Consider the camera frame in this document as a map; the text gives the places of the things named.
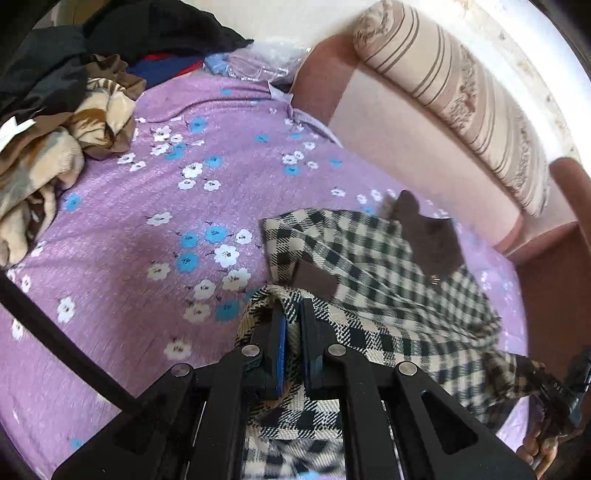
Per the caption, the white paper tag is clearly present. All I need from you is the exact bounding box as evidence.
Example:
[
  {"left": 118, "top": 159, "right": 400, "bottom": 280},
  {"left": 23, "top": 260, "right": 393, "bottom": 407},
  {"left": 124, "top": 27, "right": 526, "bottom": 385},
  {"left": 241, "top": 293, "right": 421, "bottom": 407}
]
[{"left": 0, "top": 117, "right": 36, "bottom": 152}]

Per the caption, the black white checked coat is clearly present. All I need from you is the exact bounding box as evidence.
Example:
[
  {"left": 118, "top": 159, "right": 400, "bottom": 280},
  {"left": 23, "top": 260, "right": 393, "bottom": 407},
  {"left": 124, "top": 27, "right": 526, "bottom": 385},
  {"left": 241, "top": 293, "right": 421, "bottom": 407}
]
[{"left": 235, "top": 189, "right": 552, "bottom": 480}]

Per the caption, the dark grey garment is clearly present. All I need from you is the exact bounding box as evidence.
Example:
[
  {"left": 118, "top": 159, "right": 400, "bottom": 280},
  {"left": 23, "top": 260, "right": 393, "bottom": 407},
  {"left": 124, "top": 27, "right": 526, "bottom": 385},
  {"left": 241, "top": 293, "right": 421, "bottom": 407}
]
[{"left": 0, "top": 25, "right": 95, "bottom": 121}]

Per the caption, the black cable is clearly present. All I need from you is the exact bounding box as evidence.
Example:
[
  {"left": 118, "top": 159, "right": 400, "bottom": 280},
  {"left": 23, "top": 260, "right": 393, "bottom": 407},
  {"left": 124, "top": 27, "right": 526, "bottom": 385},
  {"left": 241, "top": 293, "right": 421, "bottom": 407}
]
[{"left": 0, "top": 271, "right": 141, "bottom": 412}]

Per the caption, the purple floral bed sheet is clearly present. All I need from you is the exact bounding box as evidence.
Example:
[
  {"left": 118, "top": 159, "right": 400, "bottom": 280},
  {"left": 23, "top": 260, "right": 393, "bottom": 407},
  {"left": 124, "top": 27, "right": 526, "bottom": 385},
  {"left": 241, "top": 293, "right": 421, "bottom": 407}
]
[{"left": 0, "top": 74, "right": 532, "bottom": 480}]

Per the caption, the beige brown patterned blanket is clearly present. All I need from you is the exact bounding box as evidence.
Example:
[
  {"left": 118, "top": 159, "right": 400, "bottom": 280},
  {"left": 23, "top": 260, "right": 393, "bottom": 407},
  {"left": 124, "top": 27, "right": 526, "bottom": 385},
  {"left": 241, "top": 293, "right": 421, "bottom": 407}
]
[{"left": 0, "top": 53, "right": 147, "bottom": 269}]

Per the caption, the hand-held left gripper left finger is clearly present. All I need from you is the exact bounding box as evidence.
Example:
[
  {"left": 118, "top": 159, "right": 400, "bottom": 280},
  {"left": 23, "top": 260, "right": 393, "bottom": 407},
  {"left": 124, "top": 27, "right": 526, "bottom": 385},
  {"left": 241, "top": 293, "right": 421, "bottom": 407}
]
[{"left": 51, "top": 300, "right": 296, "bottom": 480}]

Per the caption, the pink upholstered headboard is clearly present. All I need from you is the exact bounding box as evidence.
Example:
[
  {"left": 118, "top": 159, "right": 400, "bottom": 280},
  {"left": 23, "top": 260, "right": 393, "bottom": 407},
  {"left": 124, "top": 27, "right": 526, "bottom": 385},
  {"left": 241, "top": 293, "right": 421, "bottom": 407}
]
[{"left": 291, "top": 34, "right": 591, "bottom": 370}]

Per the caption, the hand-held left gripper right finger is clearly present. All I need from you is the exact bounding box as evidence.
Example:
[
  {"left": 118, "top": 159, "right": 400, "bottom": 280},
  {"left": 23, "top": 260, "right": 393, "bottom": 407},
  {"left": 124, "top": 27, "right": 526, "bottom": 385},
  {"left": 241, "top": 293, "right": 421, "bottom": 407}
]
[{"left": 299, "top": 298, "right": 539, "bottom": 480}]

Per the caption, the striped beige pillow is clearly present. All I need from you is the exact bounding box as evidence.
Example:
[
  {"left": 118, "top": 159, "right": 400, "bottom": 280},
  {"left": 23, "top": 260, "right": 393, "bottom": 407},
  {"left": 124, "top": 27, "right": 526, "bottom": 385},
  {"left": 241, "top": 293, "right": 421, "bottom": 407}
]
[{"left": 353, "top": 0, "right": 553, "bottom": 219}]

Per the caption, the blue and red garment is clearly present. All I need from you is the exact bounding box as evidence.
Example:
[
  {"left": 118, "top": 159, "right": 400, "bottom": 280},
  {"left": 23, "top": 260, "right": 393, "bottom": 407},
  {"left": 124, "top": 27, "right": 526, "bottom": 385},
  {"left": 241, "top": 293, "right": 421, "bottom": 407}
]
[{"left": 126, "top": 52, "right": 207, "bottom": 89}]

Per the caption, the black garment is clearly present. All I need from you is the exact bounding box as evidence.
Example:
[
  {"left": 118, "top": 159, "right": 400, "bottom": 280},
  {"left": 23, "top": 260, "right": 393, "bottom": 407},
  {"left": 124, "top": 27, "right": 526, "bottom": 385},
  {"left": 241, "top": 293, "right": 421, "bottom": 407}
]
[{"left": 85, "top": 0, "right": 254, "bottom": 66}]

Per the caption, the person's right hand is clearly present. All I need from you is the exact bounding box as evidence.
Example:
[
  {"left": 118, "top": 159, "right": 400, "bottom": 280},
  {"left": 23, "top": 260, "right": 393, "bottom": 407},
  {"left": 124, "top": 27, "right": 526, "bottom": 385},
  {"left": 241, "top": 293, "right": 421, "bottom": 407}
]
[{"left": 516, "top": 427, "right": 573, "bottom": 480}]

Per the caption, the clear plastic bag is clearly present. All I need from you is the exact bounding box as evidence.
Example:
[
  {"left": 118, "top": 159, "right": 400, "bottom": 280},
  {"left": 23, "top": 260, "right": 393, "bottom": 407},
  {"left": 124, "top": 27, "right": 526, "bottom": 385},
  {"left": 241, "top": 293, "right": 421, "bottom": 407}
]
[{"left": 225, "top": 41, "right": 315, "bottom": 85}]

